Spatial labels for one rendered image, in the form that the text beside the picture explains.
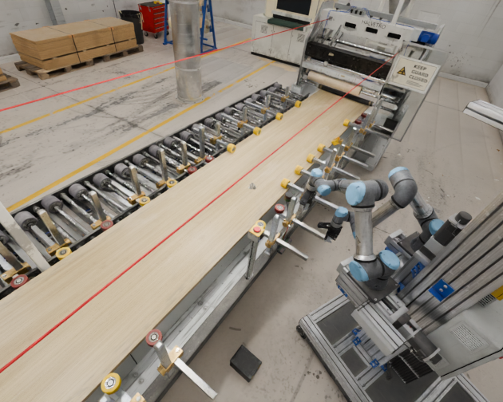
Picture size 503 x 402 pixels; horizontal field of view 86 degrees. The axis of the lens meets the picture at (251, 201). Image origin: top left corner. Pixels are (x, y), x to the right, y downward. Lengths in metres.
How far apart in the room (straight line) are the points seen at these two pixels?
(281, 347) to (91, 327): 1.50
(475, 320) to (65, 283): 2.17
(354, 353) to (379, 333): 0.76
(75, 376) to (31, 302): 0.51
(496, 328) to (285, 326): 1.50
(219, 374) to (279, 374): 0.46
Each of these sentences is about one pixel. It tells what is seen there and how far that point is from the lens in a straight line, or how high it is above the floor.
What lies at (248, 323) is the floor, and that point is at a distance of 2.62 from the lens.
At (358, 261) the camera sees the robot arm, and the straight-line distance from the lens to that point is 1.57.
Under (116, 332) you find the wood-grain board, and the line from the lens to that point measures 1.71.
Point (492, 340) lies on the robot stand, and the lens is 1.76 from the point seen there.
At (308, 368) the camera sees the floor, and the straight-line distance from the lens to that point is 2.60.
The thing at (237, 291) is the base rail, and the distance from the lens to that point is 1.94.
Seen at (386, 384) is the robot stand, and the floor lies 0.21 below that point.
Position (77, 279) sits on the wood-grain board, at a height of 0.90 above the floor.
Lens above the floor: 2.43
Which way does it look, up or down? 44 degrees down
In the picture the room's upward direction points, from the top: 8 degrees clockwise
